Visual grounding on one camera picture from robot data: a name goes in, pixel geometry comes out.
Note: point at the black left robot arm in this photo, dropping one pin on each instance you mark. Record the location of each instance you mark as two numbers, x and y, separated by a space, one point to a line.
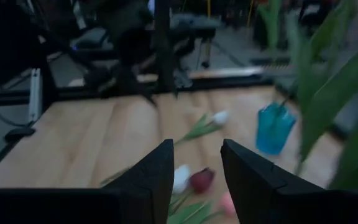
132 53

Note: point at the teal glass vase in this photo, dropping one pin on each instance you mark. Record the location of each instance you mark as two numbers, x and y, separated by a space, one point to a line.
273 133

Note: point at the silver frame strip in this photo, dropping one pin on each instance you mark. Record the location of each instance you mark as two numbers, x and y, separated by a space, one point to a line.
35 93

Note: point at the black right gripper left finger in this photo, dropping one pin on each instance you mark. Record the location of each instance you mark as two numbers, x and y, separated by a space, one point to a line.
129 202

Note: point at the white artificial tulip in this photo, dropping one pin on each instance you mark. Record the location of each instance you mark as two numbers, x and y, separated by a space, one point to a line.
337 93
221 117
181 179

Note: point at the black flat clamp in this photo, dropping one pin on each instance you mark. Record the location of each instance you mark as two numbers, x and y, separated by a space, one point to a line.
19 133

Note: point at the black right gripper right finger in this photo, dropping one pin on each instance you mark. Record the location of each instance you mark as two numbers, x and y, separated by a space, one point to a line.
275 202

